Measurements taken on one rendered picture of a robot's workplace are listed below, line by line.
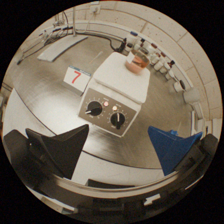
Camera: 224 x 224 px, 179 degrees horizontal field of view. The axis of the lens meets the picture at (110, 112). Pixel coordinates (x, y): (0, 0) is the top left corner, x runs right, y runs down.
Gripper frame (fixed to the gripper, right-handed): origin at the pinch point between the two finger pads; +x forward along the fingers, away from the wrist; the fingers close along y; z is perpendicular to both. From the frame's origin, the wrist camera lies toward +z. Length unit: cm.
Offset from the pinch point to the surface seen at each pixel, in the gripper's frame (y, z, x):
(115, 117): 0.4, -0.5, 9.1
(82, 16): 27, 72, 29
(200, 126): -105, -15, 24
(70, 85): 14.7, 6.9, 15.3
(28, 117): 31.8, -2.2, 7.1
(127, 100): -2.1, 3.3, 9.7
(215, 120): -145, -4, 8
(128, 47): -6.2, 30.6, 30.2
